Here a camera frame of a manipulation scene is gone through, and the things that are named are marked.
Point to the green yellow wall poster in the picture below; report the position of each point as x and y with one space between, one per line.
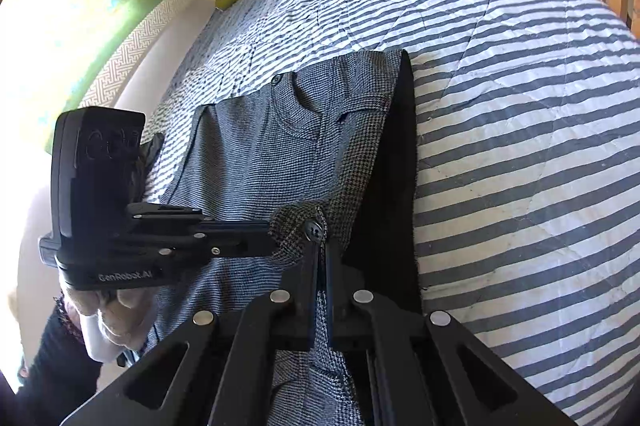
85 16

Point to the blue white striped quilt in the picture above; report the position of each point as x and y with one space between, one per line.
500 106

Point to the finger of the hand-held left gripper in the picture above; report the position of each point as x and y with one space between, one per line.
240 247
235 228

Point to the person's left hand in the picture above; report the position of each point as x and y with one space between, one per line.
117 321

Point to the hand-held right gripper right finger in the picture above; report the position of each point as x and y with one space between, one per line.
334 286

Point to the grey houndstooth pants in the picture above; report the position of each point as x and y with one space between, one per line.
260 156

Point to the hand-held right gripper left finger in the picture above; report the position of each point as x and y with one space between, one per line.
311 278

